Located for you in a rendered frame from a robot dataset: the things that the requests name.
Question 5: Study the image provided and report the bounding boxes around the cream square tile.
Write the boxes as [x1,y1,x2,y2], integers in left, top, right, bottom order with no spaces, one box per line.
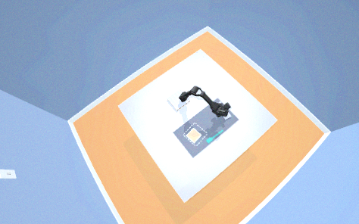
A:
[186,128,201,144]

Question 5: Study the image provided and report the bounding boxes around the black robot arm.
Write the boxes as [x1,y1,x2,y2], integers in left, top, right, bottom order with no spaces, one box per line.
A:
[179,86,228,117]

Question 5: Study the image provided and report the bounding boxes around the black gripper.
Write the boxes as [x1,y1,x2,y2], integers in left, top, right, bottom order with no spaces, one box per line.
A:
[216,102,231,117]

